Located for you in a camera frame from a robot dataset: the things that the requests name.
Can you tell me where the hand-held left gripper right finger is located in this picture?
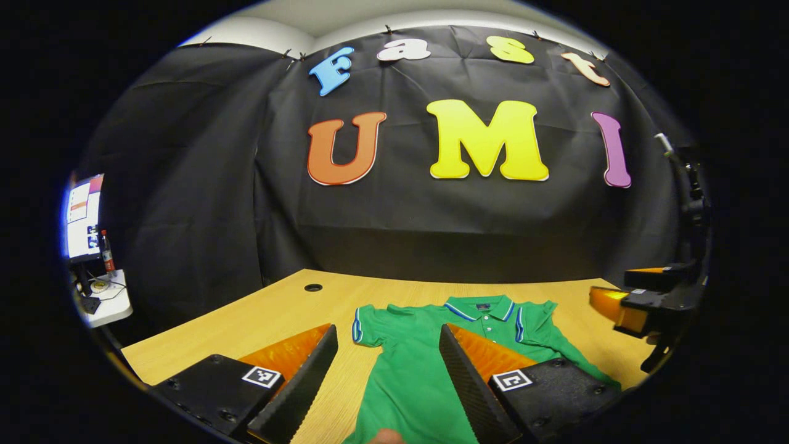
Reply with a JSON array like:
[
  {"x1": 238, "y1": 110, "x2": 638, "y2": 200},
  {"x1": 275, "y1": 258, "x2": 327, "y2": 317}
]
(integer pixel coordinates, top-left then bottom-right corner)
[{"x1": 439, "y1": 323, "x2": 623, "y2": 444}]

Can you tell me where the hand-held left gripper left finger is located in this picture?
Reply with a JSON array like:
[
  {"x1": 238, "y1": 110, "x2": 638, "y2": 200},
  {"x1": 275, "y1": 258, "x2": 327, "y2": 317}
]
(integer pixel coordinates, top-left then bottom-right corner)
[{"x1": 147, "y1": 323, "x2": 340, "y2": 444}]

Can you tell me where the green T-shirt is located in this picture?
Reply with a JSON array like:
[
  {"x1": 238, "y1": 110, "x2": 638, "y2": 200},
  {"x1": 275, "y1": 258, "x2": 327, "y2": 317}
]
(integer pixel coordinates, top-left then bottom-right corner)
[{"x1": 342, "y1": 295, "x2": 622, "y2": 444}]

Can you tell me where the white side table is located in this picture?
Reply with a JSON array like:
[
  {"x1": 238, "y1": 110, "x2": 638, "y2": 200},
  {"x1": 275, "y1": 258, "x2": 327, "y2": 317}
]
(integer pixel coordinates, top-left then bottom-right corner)
[{"x1": 76, "y1": 269, "x2": 134, "y2": 328}]

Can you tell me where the red bottle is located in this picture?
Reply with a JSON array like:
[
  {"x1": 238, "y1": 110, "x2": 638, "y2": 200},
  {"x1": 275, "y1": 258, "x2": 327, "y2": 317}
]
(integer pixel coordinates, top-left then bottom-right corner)
[{"x1": 100, "y1": 230, "x2": 117, "y2": 273}]

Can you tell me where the computer monitor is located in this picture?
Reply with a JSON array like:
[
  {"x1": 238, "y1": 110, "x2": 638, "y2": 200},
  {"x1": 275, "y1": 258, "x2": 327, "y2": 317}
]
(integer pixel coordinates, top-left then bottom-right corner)
[{"x1": 63, "y1": 174, "x2": 105, "y2": 261}]

